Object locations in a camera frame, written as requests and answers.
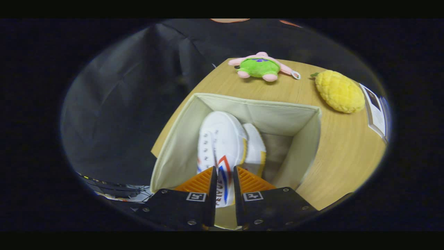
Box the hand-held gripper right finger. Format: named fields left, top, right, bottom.
left=233, top=166, right=318, bottom=231

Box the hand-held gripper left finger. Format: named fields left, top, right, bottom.
left=137, top=166, right=218, bottom=231

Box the beige fabric storage box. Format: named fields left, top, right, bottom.
left=150, top=93, right=322, bottom=230

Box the white canvas shoe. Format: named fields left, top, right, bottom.
left=197, top=111, right=248, bottom=208
left=241, top=123, right=267, bottom=177

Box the dark cluttered equipment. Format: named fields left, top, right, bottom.
left=78, top=172, right=155, bottom=203

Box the pink and green plush toy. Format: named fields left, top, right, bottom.
left=228, top=52, right=301, bottom=82

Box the yellow pineapple plush toy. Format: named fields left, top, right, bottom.
left=310, top=70, right=366, bottom=114

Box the white printed leaflet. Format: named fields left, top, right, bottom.
left=359, top=83, right=391, bottom=143

